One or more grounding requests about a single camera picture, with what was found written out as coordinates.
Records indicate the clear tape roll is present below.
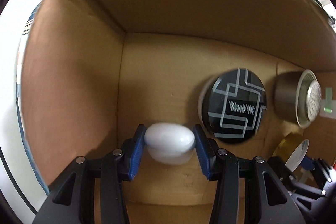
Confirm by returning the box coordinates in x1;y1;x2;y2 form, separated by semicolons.
272;133;310;172

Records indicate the black round ME tin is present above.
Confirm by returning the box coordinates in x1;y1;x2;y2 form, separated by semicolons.
198;68;267;144

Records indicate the silver metal cup with strainer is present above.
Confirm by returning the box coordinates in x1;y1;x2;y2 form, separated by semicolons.
274;69;322;128

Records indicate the white earbuds case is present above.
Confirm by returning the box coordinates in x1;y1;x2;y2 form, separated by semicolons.
144;123;195;165

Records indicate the open cardboard box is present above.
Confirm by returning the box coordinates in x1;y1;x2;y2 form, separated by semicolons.
21;0;335;223

